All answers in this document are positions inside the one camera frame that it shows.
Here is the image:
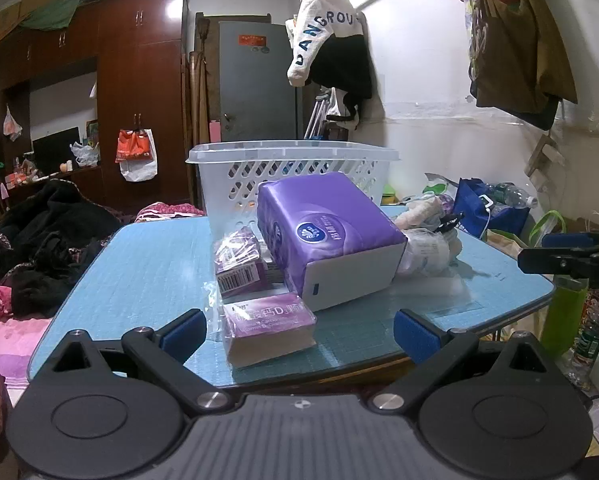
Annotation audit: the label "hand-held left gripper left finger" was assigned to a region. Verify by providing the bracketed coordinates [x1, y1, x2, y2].
[39, 308, 232, 415]

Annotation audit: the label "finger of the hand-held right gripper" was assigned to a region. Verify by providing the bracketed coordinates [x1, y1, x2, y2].
[540, 231, 599, 252]
[518, 247, 599, 277]

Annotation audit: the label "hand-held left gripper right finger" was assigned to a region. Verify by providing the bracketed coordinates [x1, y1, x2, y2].
[367, 308, 563, 413]

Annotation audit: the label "purple medicine box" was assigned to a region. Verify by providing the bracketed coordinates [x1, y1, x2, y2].
[220, 297, 317, 368]

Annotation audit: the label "clear plastic bag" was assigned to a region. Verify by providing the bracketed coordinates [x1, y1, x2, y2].
[202, 225, 280, 346]

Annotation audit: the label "white plastic basket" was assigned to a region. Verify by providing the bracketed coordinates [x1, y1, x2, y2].
[186, 141, 401, 218]

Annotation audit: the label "green white tote bag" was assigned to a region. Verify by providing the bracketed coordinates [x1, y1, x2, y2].
[528, 210, 569, 250]

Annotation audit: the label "green tumbler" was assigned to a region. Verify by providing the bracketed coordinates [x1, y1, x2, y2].
[542, 275, 589, 357]

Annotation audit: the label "clear plastic water bottle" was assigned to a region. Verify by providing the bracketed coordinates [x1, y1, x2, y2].
[493, 182, 538, 209]

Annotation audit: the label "green label plastic bottle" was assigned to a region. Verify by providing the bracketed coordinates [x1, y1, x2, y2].
[571, 290, 599, 392]

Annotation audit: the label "white plastic wrapped bundle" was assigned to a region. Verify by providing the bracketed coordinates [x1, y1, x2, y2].
[397, 227, 463, 277]

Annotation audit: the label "purple barcoded box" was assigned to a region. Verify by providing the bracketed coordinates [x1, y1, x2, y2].
[214, 227, 271, 295]

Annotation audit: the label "blue shopping bag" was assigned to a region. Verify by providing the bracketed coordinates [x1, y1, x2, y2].
[453, 177, 530, 238]

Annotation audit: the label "beige plastic wrapped bundle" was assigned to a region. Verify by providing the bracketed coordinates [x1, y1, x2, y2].
[393, 196, 455, 233]

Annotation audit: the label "pink floral blanket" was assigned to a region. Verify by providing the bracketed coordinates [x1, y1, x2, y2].
[134, 201, 206, 224]

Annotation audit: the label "green purple printed packet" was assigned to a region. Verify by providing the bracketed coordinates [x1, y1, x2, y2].
[423, 172, 461, 211]

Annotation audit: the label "purple tissue pack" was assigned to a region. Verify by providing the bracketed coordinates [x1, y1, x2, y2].
[256, 171, 409, 313]

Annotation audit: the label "black clothes pile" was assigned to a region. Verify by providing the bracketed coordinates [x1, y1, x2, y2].
[0, 179, 126, 318]

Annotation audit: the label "orange and white plastic bag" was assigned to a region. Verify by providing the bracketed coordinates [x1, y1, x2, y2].
[116, 129, 158, 182]

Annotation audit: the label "white crumpled plastic bag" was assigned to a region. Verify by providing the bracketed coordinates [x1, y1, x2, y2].
[70, 141, 101, 167]

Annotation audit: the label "olive hanging bag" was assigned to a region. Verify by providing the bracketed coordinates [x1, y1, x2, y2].
[467, 0, 579, 117]

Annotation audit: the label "black television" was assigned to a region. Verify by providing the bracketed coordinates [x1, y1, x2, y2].
[32, 126, 82, 176]

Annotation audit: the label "wooden boards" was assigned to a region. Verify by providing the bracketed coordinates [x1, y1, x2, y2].
[180, 12, 221, 206]

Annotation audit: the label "white and black garment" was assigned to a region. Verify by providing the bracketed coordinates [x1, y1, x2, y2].
[324, 87, 363, 131]

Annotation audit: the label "brown wooden wardrobe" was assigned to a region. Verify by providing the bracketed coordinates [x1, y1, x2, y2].
[0, 0, 191, 211]

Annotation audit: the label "grey door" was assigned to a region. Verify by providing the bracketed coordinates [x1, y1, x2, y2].
[218, 21, 305, 143]

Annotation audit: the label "small white hanging bag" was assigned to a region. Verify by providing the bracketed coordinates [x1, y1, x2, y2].
[3, 105, 24, 141]

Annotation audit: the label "black hanging garment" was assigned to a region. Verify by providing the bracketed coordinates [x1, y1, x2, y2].
[307, 34, 376, 111]

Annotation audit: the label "white sweatshirt with blue lettering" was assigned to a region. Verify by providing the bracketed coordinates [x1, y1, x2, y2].
[285, 0, 366, 87]

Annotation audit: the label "green cloth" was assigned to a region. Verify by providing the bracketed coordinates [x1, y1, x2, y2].
[19, 0, 147, 32]

